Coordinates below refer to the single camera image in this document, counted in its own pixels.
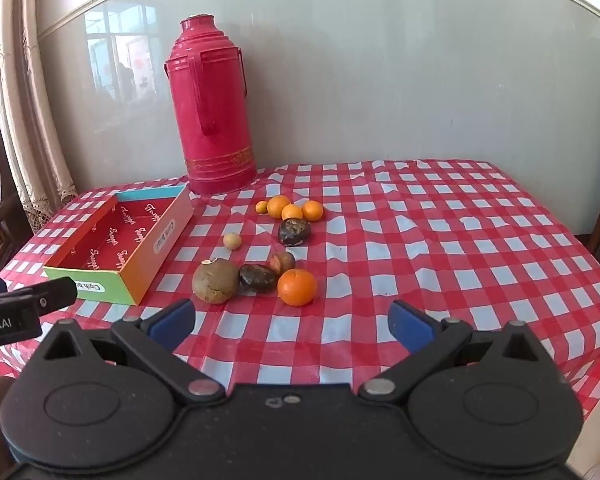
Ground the brown round kiwi fruit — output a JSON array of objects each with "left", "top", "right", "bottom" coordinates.
[{"left": 192, "top": 258, "right": 240, "bottom": 305}]

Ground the red thermos flask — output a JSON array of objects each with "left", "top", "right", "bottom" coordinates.
[{"left": 163, "top": 14, "right": 257, "bottom": 196}]

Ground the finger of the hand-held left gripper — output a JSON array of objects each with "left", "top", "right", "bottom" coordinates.
[{"left": 0, "top": 276, "right": 79, "bottom": 317}]

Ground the small brown chestnut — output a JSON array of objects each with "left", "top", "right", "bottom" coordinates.
[{"left": 268, "top": 251, "right": 296, "bottom": 275}]

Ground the red checkered tablecloth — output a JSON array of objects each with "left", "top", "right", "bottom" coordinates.
[{"left": 0, "top": 158, "right": 600, "bottom": 421}]

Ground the colourful cardboard box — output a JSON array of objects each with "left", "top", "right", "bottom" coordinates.
[{"left": 43, "top": 184, "right": 195, "bottom": 307}]

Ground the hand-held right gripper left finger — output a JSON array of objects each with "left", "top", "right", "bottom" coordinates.
[{"left": 42, "top": 299, "right": 227, "bottom": 406}]

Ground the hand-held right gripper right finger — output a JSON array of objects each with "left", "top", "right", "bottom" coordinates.
[{"left": 358, "top": 300, "right": 556, "bottom": 403}]

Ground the dark wrinkled passion fruit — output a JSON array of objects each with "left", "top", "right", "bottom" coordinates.
[
  {"left": 238, "top": 264, "right": 280, "bottom": 294},
  {"left": 278, "top": 218, "right": 312, "bottom": 247}
]

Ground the white lace curtain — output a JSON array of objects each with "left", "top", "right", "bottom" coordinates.
[{"left": 0, "top": 0, "right": 79, "bottom": 233}]

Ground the large orange tangerine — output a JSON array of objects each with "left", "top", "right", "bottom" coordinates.
[{"left": 277, "top": 268, "right": 318, "bottom": 307}]

